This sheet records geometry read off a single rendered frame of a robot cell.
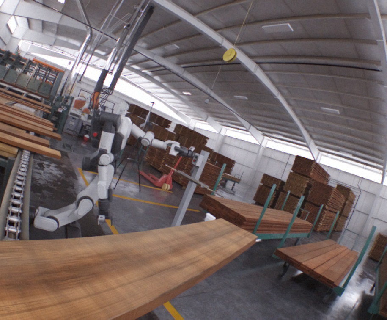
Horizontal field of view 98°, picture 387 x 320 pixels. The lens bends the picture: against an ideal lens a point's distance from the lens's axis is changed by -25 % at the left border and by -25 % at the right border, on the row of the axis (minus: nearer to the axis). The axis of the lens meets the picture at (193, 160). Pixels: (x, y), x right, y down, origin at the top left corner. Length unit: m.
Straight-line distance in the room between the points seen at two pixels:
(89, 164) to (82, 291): 1.42
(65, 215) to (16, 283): 1.53
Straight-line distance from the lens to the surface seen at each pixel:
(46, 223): 1.96
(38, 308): 0.44
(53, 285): 0.48
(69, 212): 1.95
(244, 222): 3.40
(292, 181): 11.44
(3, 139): 1.72
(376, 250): 10.42
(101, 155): 1.61
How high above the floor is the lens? 1.26
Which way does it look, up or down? 2 degrees down
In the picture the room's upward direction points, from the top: 22 degrees clockwise
